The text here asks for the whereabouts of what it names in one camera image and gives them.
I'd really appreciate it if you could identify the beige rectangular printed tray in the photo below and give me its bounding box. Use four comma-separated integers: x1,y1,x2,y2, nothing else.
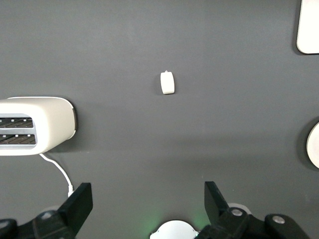
296,0,319,54

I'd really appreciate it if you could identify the small white steamed bun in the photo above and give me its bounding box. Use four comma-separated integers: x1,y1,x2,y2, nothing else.
159,70,176,96

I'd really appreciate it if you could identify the beige round plate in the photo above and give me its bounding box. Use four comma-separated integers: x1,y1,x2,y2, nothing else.
306,121,319,170

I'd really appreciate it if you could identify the white toaster power cable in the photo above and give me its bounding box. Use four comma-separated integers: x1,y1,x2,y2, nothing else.
39,153,74,199

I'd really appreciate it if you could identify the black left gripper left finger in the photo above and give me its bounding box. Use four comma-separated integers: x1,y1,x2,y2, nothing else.
0,182,93,239

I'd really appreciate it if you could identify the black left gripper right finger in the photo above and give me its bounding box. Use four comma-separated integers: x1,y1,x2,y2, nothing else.
196,181,311,239

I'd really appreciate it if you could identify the white two-slot toaster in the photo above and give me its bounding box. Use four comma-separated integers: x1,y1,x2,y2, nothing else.
0,97,78,157

